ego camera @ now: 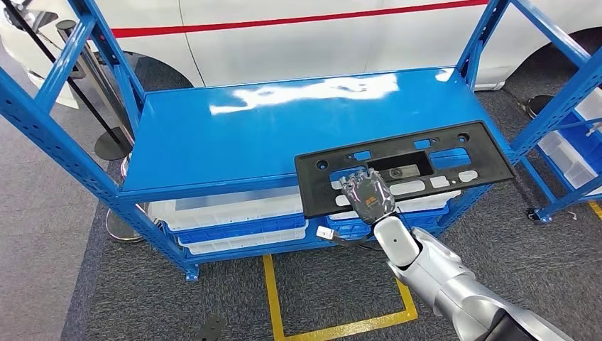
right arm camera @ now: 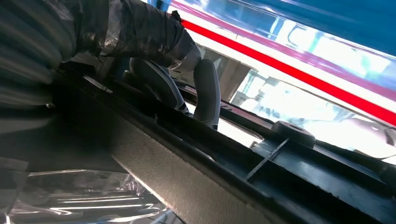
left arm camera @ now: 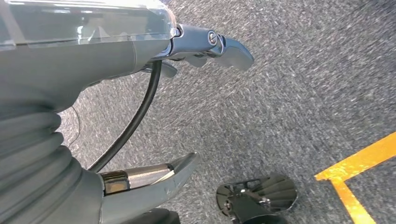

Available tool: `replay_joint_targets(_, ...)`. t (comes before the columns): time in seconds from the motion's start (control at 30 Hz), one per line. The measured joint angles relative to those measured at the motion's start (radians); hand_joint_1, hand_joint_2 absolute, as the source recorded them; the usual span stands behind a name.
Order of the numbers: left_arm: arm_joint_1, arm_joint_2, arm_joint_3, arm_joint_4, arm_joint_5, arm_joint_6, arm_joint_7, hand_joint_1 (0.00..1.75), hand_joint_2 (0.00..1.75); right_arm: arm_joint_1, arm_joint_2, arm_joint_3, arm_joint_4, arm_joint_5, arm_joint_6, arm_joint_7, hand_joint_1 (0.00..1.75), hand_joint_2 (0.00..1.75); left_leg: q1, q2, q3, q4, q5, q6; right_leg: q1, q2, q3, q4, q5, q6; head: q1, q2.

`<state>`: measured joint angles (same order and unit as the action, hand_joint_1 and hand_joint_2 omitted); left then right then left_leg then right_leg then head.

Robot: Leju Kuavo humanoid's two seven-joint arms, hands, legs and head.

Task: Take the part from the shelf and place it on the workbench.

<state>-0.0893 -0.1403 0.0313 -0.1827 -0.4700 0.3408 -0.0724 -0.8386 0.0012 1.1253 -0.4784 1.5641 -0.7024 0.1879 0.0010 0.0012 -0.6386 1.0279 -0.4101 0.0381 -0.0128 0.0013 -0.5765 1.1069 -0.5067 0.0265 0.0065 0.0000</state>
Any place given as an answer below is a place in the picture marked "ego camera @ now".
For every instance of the blue metal shelf rack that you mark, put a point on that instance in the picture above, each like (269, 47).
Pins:
(211, 136)

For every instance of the white plastic bin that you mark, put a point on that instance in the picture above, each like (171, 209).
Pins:
(235, 242)
(564, 160)

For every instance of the small white floor scrap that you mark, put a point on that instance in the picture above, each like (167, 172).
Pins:
(572, 216)

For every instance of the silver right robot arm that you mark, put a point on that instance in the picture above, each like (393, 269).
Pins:
(447, 282)

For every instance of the black stanchion post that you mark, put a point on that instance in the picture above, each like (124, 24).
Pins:
(113, 148)

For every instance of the yellow floor tape square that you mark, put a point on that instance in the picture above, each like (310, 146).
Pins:
(273, 301)

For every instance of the black plastic panel part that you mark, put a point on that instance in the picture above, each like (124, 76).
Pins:
(489, 169)

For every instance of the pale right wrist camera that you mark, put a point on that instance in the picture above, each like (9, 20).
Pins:
(324, 232)

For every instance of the yellow floor tape strip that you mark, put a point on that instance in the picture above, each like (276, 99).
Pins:
(596, 210)

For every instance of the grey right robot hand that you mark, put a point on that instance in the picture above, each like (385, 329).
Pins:
(369, 202)

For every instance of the blue wheeled shelf rack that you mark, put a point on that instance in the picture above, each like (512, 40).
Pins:
(545, 215)

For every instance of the white car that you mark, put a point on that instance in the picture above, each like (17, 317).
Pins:
(282, 52)

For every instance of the black round floor base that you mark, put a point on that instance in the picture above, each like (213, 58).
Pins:
(538, 106)

